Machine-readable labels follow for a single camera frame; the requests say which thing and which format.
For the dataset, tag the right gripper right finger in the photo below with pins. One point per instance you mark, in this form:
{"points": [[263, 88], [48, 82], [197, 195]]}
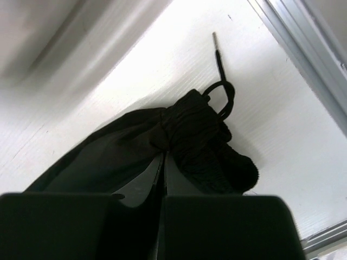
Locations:
{"points": [[194, 225]]}

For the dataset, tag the black trousers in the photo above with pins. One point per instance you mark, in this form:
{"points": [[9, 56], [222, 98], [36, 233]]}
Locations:
{"points": [[192, 131]]}

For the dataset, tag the aluminium table frame rail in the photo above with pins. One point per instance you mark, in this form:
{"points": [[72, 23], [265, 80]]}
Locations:
{"points": [[305, 124]]}

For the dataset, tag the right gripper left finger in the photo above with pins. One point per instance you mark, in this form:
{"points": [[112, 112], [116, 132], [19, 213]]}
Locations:
{"points": [[121, 225]]}

